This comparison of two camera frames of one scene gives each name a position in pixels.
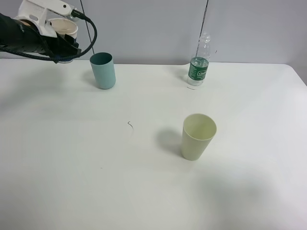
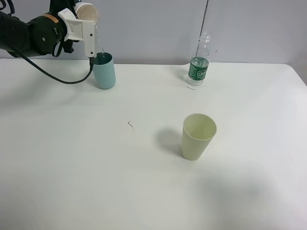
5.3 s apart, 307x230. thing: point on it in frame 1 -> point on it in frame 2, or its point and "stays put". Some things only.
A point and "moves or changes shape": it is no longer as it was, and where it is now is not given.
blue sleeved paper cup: [66, 27] moves or changes shape
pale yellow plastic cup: [198, 131] stays put
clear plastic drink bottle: [198, 65] stays put
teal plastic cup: [103, 65] stays put
